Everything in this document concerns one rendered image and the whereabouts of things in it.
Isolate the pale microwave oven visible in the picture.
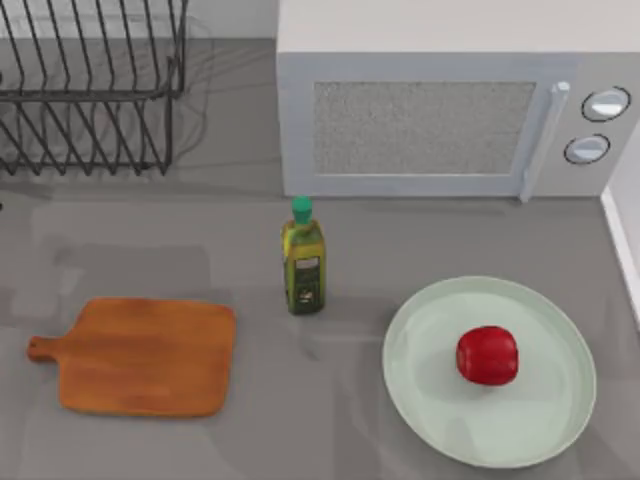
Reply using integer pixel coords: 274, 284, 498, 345
275, 0, 640, 204

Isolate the wooden cutting board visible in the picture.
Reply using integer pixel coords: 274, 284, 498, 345
26, 297, 238, 419

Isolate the black wire dish rack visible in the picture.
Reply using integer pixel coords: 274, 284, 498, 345
0, 0, 191, 177

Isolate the small microwave knob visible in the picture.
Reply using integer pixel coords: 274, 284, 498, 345
563, 133, 612, 165

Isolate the pale green plate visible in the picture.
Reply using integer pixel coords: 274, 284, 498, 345
382, 275, 598, 470

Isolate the large microwave knob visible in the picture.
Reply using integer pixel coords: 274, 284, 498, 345
580, 85, 632, 123

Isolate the microwave door handle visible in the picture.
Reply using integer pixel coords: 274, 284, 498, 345
519, 81, 571, 204

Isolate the green oil bottle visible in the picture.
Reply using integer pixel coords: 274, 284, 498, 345
280, 195, 328, 317

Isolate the red bell pepper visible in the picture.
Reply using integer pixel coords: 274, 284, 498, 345
455, 325, 520, 387

